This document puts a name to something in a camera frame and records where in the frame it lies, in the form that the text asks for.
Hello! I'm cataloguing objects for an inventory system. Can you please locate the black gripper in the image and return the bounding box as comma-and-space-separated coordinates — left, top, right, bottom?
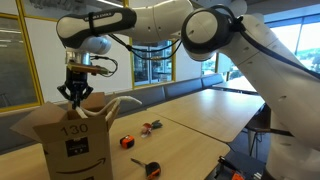
56, 69, 95, 110

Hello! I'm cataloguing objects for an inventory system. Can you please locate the white rope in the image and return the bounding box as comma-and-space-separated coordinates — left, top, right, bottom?
75, 95, 143, 123

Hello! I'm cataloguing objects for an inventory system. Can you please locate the red radish toy with tag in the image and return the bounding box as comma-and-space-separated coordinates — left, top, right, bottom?
140, 119, 164, 139

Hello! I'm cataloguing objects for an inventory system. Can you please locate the orange black strapped tape measure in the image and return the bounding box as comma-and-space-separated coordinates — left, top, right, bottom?
129, 157, 162, 180

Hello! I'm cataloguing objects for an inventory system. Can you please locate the brown cardboard carton box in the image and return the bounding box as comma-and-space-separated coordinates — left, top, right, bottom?
9, 92, 121, 180

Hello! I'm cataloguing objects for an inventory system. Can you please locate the small orange object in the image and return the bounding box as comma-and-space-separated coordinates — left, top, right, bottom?
231, 171, 246, 180

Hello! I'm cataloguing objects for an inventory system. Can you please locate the white framed glass door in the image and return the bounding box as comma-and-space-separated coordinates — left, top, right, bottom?
149, 46, 165, 83
132, 45, 151, 84

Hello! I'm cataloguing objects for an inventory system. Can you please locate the small orange tape measure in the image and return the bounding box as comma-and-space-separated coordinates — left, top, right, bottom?
119, 134, 136, 150

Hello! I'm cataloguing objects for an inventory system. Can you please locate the grey upholstered bench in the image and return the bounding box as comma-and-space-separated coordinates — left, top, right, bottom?
0, 72, 225, 156

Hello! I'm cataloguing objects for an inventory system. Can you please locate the white standing board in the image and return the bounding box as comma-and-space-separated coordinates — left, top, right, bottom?
217, 53, 233, 74

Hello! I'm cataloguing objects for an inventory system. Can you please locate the black clamp tool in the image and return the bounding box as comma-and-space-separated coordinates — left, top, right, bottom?
214, 155, 243, 180

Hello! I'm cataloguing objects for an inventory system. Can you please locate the dark blue platform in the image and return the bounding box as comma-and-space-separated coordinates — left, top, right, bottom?
203, 149, 268, 180

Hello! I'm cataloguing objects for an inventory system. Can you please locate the brown chair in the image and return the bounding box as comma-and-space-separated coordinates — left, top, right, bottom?
245, 103, 294, 158

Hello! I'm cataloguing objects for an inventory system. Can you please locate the tan wrist camera mount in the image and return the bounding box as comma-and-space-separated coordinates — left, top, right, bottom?
65, 60, 111, 76

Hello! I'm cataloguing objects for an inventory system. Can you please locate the yellow window frame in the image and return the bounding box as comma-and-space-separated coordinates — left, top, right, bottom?
128, 32, 177, 90
0, 12, 45, 114

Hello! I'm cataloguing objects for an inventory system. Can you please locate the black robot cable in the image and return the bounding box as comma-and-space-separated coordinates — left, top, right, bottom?
89, 4, 320, 81

